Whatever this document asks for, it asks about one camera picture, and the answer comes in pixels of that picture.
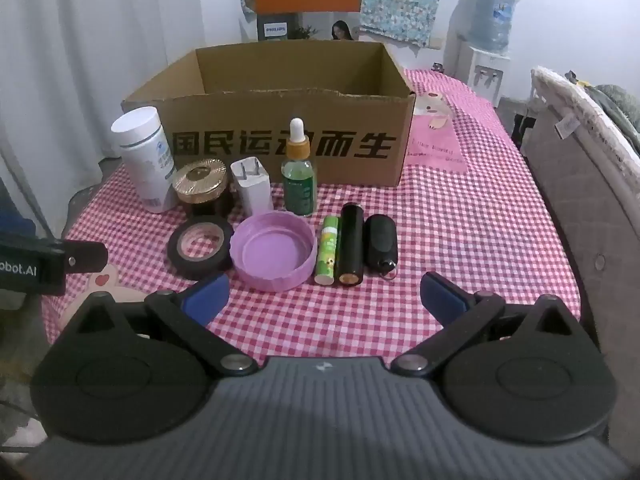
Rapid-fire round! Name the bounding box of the green dropper bottle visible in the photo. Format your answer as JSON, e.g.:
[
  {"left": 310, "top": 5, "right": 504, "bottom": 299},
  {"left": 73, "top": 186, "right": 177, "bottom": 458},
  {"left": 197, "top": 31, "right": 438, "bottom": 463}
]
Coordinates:
[{"left": 281, "top": 117, "right": 317, "bottom": 217}]

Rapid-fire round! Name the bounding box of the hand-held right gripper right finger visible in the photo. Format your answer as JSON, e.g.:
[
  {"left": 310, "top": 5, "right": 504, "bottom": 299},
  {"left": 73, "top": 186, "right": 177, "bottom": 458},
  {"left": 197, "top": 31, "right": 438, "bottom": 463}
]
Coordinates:
[{"left": 392, "top": 271, "right": 587, "bottom": 377}]

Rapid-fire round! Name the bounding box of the white curtain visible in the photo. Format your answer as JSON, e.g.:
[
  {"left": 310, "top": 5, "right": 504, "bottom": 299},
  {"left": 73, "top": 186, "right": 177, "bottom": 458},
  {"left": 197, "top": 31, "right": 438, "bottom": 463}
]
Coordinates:
[{"left": 0, "top": 0, "right": 213, "bottom": 266}]

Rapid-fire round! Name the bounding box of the white pill bottle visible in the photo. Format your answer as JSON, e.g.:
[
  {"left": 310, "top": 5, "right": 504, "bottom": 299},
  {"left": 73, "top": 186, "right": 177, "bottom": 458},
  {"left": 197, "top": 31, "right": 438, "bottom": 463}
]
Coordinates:
[{"left": 110, "top": 106, "right": 177, "bottom": 214}]

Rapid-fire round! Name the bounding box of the small white square bottle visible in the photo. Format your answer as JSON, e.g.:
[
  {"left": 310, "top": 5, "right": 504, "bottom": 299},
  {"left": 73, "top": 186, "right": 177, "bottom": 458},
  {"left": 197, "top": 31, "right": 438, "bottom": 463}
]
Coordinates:
[{"left": 230, "top": 156, "right": 275, "bottom": 216}]

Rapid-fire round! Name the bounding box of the black key fob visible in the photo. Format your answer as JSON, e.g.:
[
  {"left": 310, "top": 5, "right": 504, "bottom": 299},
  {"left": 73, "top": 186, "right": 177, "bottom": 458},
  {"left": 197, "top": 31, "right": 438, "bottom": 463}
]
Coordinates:
[{"left": 362, "top": 214, "right": 400, "bottom": 281}]

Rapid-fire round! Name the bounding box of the brown cardboard box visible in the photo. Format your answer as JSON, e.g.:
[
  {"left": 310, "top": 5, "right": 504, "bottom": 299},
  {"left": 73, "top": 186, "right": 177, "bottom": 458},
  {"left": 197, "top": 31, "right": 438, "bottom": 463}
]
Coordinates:
[{"left": 121, "top": 41, "right": 417, "bottom": 189}]

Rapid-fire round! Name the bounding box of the grey blanket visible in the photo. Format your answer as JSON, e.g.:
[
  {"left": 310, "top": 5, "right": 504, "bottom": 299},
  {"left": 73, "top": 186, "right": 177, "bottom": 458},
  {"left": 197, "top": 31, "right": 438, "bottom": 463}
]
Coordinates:
[{"left": 582, "top": 81, "right": 640, "bottom": 147}]

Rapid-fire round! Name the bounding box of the dark blue object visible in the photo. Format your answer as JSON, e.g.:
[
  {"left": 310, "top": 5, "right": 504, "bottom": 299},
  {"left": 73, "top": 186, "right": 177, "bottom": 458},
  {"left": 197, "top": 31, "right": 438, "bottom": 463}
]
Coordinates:
[{"left": 0, "top": 177, "right": 52, "bottom": 241}]

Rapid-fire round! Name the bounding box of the gold-lid dark jar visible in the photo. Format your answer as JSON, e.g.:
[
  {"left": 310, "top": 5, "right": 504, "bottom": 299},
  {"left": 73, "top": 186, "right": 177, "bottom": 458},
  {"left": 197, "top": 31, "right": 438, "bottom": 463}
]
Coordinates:
[{"left": 171, "top": 159, "right": 234, "bottom": 219}]

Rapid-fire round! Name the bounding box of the black cylinder tube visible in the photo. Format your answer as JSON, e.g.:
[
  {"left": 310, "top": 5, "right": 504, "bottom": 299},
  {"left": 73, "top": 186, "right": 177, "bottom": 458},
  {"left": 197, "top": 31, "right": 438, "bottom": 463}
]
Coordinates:
[{"left": 335, "top": 201, "right": 364, "bottom": 287}]

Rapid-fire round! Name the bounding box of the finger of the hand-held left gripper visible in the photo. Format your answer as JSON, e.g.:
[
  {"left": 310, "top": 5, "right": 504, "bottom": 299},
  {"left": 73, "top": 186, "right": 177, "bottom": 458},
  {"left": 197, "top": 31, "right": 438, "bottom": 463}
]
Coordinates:
[{"left": 63, "top": 241, "right": 109, "bottom": 275}]

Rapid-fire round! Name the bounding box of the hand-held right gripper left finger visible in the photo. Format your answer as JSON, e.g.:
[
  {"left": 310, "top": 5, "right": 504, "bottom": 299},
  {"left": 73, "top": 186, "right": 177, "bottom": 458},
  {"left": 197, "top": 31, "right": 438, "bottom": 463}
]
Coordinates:
[{"left": 60, "top": 274, "right": 261, "bottom": 377}]

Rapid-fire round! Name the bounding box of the black tape roll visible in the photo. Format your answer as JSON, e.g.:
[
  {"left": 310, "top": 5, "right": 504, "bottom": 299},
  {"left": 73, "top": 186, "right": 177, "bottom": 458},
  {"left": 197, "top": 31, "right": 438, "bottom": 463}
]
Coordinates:
[{"left": 167, "top": 214, "right": 236, "bottom": 281}]

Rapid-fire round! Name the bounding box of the pink checked tablecloth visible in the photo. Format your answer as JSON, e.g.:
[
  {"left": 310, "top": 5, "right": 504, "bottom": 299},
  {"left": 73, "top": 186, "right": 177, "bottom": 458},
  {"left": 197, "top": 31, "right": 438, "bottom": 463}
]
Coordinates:
[{"left": 42, "top": 67, "right": 583, "bottom": 363}]

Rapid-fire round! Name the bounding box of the blue water jug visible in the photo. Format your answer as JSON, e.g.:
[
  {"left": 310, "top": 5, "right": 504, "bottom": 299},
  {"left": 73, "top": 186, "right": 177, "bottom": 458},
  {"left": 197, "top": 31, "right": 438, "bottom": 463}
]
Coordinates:
[{"left": 466, "top": 0, "right": 519, "bottom": 54}]

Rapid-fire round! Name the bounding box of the white water dispenser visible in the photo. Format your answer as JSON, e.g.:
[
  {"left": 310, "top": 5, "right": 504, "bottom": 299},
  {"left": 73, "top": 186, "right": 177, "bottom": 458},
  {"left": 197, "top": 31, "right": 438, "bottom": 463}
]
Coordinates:
[{"left": 442, "top": 35, "right": 511, "bottom": 109}]

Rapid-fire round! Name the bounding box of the green lip balm tube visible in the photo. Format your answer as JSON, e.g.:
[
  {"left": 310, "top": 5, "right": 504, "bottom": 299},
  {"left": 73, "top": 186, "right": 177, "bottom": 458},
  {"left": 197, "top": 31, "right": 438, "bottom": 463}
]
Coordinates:
[{"left": 314, "top": 215, "right": 342, "bottom": 286}]

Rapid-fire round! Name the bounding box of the purple plastic lid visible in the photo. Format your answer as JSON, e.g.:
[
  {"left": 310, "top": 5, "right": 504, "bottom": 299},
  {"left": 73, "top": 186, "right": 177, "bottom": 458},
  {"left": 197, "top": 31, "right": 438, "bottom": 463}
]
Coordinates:
[{"left": 229, "top": 211, "right": 319, "bottom": 294}]

